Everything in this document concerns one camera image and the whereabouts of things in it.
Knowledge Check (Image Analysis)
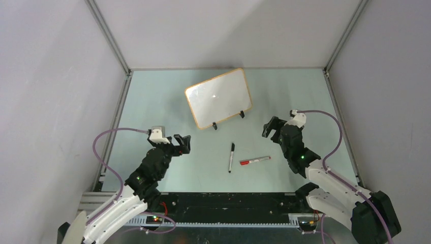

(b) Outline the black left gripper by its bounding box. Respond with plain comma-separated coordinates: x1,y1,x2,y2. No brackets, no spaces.
148,134,190,179

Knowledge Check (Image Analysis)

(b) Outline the black whiteboard marker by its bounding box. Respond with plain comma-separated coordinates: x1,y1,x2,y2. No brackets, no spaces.
228,143,235,173

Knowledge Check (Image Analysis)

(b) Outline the yellow framed whiteboard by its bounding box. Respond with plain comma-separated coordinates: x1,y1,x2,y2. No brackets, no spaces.
184,68,253,130

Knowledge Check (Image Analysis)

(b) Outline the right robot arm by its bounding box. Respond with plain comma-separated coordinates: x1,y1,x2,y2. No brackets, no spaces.
262,113,402,243

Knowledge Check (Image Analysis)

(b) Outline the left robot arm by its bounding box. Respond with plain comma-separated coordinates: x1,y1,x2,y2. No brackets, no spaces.
57,129,191,243

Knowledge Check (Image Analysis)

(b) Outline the red whiteboard marker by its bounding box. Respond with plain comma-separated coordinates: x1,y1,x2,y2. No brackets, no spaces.
239,156,271,166

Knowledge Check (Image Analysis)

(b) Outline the left controller board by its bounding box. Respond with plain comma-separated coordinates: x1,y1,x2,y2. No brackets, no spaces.
145,215,164,225

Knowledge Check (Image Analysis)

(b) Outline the controller board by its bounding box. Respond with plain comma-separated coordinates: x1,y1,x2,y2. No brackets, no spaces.
298,220,320,232
145,215,164,225

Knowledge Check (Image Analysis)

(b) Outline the right controller board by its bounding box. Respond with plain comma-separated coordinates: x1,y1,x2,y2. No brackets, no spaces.
298,220,320,232

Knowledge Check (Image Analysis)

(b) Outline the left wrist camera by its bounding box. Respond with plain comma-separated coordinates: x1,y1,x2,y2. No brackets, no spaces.
148,126,171,144

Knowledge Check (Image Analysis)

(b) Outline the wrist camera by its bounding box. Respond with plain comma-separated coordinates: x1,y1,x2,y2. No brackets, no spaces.
285,109,306,128
148,126,171,144

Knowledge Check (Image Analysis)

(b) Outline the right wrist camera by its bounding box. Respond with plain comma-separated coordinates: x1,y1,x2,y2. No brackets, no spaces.
285,109,306,128

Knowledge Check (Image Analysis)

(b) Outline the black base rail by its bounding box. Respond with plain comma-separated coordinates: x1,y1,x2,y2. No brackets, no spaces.
149,192,313,224

